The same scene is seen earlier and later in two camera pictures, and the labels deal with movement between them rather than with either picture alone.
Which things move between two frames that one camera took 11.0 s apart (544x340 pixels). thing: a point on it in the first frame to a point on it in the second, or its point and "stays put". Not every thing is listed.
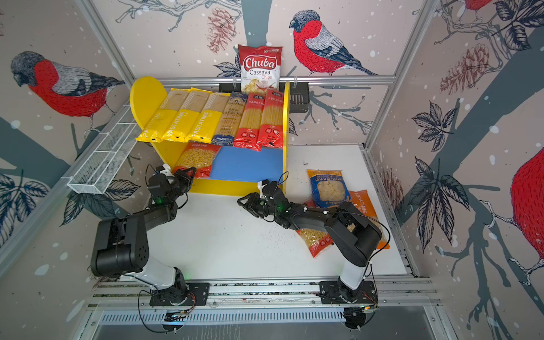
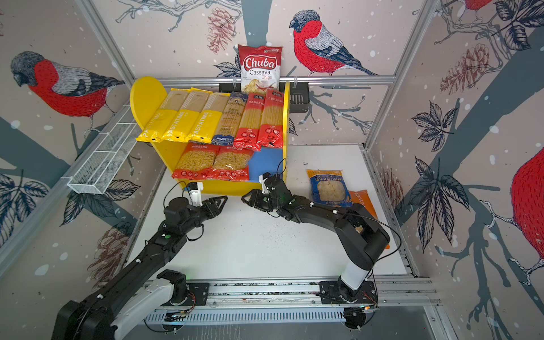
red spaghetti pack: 271,132 stays put
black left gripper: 180,176 to 214,205
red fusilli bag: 200,156 stays put
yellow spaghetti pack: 185,115 stays put
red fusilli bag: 315,239 to 231,164
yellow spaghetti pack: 208,120 stays put
